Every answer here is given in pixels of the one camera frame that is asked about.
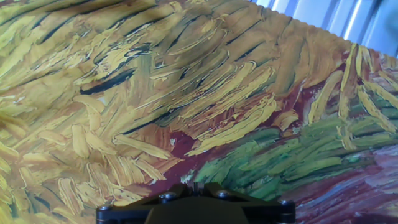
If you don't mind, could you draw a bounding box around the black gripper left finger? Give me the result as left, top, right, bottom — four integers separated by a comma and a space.
95, 182, 197, 224

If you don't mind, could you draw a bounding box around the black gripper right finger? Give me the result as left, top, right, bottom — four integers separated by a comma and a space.
196, 182, 296, 224

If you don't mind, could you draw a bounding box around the painted wheatfield print cloth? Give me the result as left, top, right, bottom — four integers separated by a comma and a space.
0, 0, 398, 224

